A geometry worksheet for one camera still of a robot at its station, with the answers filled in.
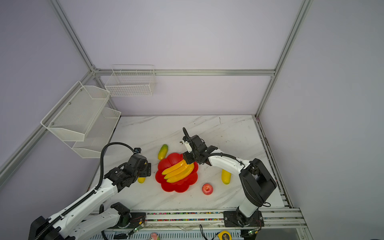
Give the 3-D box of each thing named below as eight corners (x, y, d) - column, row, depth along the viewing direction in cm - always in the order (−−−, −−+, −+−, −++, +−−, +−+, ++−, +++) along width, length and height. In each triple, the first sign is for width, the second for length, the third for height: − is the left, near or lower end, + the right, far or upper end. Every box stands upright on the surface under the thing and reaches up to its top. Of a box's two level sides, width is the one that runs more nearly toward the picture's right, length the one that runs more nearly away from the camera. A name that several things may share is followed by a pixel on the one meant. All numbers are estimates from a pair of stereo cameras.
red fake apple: (207, 197, 82) (207, 195, 78) (200, 189, 85) (200, 187, 81) (213, 191, 84) (214, 188, 81) (207, 184, 87) (207, 181, 83)
